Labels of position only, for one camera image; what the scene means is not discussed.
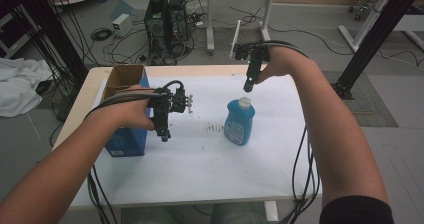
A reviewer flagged blue cardboard box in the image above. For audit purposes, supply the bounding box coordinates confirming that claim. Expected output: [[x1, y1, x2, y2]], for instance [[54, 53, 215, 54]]
[[101, 64, 152, 158]]

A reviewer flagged grey floor mat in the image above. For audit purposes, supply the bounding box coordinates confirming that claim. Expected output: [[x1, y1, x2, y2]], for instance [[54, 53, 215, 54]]
[[320, 70, 400, 129]]

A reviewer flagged small white box device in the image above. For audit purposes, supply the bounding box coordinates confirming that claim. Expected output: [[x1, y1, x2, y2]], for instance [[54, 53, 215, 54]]
[[111, 13, 134, 38]]

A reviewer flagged white crumpled cloth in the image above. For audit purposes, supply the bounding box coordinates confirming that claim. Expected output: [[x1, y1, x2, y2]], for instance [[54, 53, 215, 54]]
[[0, 57, 54, 118]]

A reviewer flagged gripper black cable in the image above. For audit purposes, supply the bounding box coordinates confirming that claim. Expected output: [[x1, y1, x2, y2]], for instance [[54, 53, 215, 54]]
[[84, 79, 185, 224], [266, 39, 322, 224]]

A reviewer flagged white table sheet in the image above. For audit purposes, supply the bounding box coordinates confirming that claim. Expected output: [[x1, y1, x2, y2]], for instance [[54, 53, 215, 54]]
[[70, 73, 324, 208]]

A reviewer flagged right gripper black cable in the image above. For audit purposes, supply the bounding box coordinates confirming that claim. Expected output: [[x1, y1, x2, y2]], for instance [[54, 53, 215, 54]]
[[266, 39, 322, 224]]

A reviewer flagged white table leg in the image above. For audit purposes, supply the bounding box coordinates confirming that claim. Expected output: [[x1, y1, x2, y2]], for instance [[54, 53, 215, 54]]
[[263, 200, 280, 222]]

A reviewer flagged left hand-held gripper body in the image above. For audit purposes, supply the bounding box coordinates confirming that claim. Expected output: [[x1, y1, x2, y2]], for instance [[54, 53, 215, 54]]
[[148, 85, 195, 129]]

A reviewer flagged black metal frame post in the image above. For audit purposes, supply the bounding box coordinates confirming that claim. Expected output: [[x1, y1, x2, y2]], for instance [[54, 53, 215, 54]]
[[18, 0, 90, 85], [331, 0, 424, 101]]

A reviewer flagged person's left hand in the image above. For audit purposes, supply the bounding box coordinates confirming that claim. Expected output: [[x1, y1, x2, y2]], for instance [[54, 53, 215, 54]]
[[95, 84, 156, 132]]

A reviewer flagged person's right hand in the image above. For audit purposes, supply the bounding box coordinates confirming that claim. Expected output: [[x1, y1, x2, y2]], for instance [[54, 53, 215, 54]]
[[255, 45, 303, 85]]

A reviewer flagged blue detergent bottle white cap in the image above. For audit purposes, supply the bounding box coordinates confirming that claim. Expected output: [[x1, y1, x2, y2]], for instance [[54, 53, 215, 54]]
[[223, 96, 256, 147]]

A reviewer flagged coiled black cable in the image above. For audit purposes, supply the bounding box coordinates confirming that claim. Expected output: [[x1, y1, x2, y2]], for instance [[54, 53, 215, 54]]
[[90, 27, 114, 42]]

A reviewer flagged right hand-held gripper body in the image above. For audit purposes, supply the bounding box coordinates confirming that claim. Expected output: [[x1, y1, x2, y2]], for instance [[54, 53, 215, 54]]
[[229, 19, 270, 79]]

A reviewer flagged white metal stand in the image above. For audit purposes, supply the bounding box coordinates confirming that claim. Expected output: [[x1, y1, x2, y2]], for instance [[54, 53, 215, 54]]
[[337, 0, 399, 54]]

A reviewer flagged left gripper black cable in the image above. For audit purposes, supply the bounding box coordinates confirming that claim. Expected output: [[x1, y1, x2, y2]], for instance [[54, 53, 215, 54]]
[[84, 79, 185, 224]]

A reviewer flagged black computer tower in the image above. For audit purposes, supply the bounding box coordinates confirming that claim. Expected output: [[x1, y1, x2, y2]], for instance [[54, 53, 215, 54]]
[[167, 0, 192, 53], [143, 0, 170, 56]]

